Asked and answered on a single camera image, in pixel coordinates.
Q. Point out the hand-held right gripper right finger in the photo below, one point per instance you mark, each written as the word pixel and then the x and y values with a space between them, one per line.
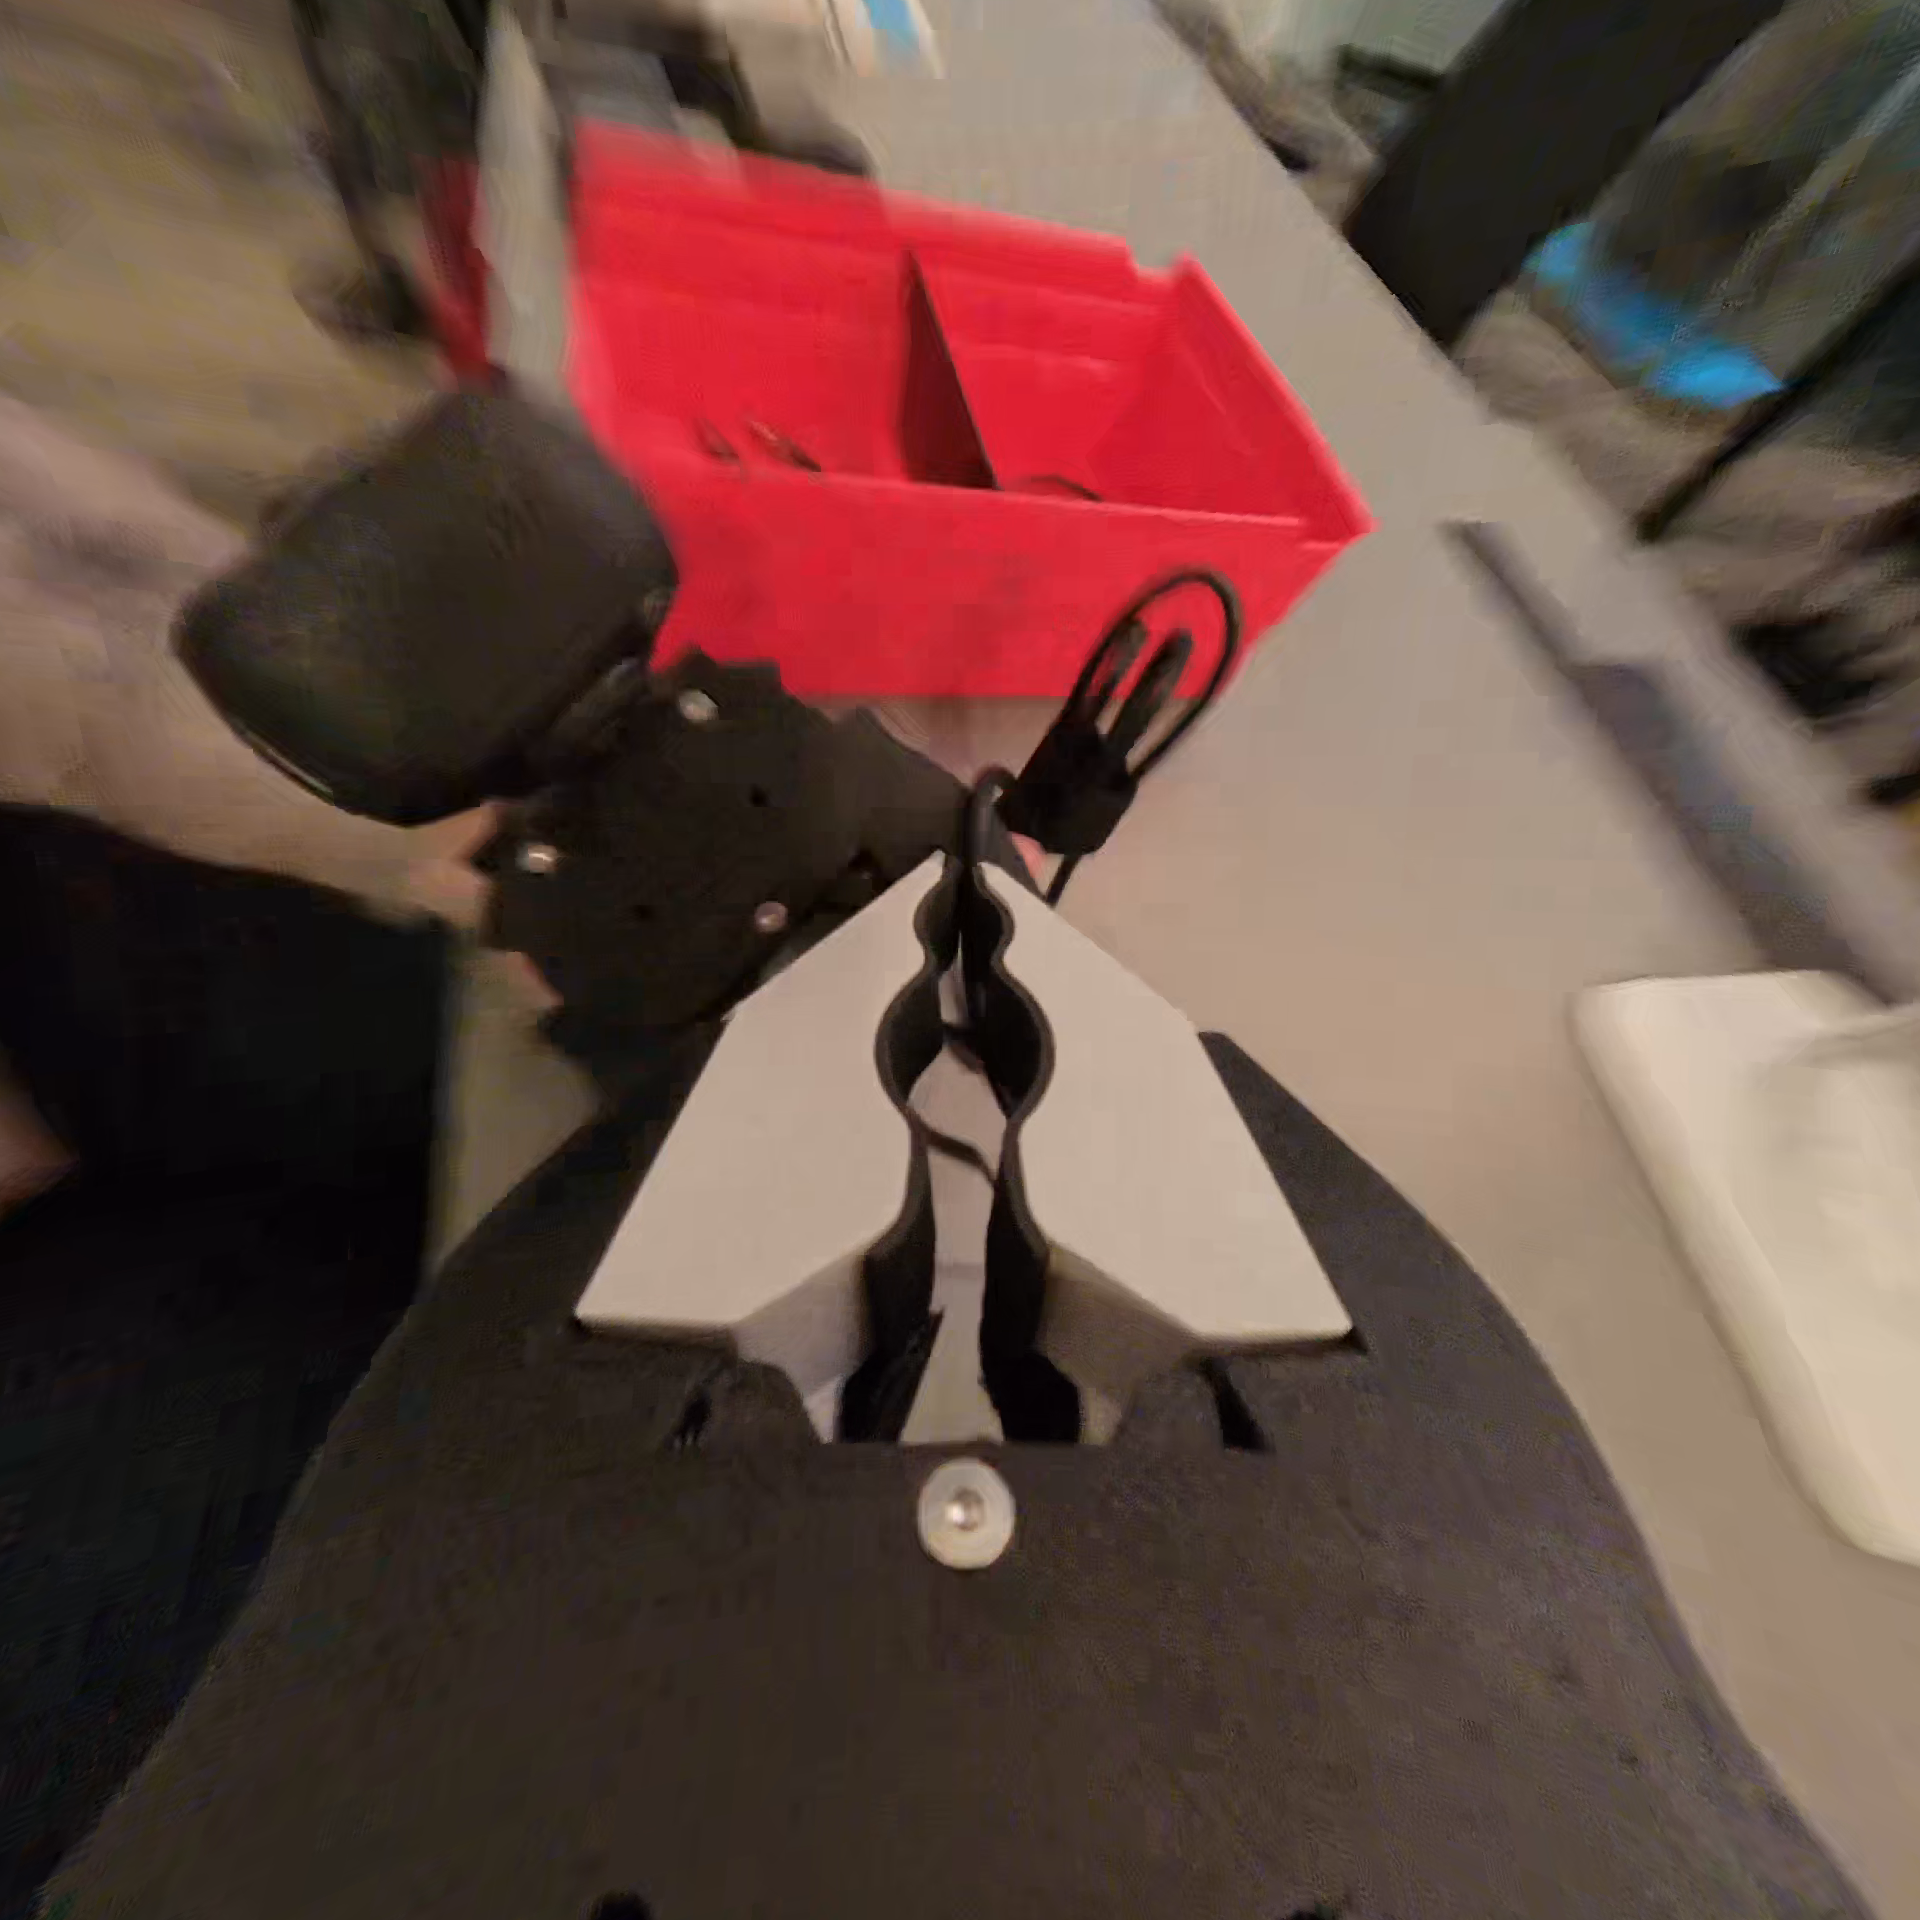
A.
pixel 1170 1186

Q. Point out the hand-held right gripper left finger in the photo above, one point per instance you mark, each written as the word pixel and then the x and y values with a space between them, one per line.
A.
pixel 751 1171

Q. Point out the red plastic bin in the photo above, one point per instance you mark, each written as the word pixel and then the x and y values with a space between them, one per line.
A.
pixel 901 599

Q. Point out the white document stand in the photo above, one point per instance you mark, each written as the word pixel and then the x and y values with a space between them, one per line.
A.
pixel 1770 1201

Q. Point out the dark chair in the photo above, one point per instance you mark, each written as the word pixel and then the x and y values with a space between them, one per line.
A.
pixel 1517 149

